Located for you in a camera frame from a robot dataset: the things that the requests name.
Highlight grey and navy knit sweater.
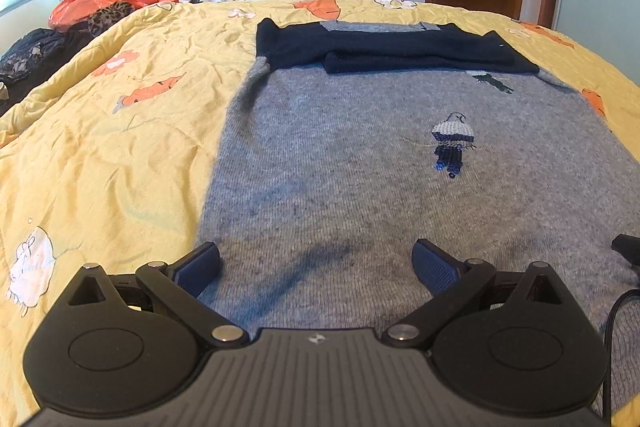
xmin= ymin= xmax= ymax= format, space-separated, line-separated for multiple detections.
xmin=196 ymin=17 xmax=640 ymax=413

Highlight dark patterned clothes at bedside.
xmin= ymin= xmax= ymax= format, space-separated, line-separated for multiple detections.
xmin=0 ymin=1 xmax=134 ymax=115

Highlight yellow carrot print quilt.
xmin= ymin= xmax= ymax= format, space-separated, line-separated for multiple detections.
xmin=1 ymin=0 xmax=639 ymax=426

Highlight black cable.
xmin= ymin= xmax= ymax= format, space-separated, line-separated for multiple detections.
xmin=602 ymin=288 xmax=640 ymax=425

